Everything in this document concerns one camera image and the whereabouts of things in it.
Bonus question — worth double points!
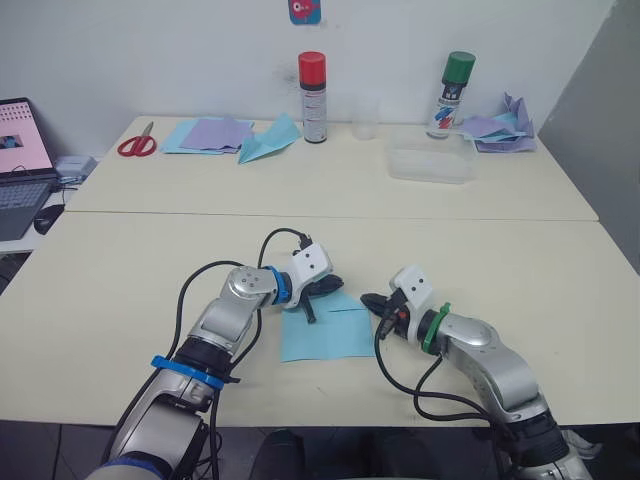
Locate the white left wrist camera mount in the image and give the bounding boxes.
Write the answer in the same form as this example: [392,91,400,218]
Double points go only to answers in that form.
[286,243,335,309]

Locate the grey laptop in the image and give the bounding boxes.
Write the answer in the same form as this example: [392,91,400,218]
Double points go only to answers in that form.
[0,97,61,242]

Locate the light blue paper stack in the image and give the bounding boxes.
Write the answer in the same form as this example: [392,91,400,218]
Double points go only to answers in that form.
[159,117,256,156]

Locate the small white box device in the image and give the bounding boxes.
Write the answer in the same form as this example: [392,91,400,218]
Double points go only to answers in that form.
[53,154,99,185]

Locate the red capped spray can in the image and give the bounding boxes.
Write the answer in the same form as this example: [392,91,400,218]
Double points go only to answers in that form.
[297,50,330,146]

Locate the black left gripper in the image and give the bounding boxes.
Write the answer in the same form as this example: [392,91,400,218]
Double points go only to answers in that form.
[301,273,347,326]

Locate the clear plastic container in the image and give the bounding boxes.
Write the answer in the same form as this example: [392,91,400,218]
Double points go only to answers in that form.
[383,133,479,186]

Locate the light blue paper airplane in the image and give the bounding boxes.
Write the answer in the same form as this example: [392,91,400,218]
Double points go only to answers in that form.
[237,112,303,167]

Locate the purple and blue paper pile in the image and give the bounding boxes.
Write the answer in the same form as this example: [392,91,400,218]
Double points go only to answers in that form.
[458,91,540,154]

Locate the green capped spray can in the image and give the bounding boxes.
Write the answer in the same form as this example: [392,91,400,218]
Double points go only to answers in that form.
[426,50,478,142]

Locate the light blue paper sheet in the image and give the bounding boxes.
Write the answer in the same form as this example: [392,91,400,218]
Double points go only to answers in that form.
[279,291,377,364]

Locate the clear plastic cup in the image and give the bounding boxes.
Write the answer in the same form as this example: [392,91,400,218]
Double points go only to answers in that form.
[351,93,382,142]

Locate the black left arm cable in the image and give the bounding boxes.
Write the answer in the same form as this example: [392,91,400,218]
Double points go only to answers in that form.
[169,228,314,480]

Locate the blue and red wall sticker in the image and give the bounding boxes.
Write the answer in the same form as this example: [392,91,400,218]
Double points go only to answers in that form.
[287,0,322,27]

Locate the purple paper sheet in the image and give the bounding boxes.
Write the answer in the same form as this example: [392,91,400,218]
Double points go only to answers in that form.
[178,117,254,153]

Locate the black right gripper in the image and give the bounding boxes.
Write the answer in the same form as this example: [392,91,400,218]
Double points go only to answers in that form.
[359,290,411,342]

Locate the white shoe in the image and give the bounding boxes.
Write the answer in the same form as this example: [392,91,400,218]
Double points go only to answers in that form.
[560,428,605,462]

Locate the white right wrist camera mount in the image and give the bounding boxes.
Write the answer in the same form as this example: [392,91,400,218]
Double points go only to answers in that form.
[389,264,437,347]

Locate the white side desk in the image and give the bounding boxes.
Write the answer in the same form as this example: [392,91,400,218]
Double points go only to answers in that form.
[0,182,81,257]

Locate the black computer mouse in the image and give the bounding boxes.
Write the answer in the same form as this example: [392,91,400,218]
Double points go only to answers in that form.
[33,203,67,236]

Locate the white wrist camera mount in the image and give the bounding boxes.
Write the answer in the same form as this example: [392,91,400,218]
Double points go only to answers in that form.
[389,264,437,347]
[286,243,335,309]

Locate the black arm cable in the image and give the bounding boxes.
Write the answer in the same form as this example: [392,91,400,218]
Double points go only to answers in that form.
[373,319,507,451]
[169,228,314,480]

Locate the red handled scissors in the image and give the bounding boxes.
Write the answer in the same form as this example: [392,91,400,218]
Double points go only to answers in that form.
[117,121,159,159]

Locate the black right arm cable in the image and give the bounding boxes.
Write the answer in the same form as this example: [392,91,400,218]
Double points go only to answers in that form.
[373,319,507,451]

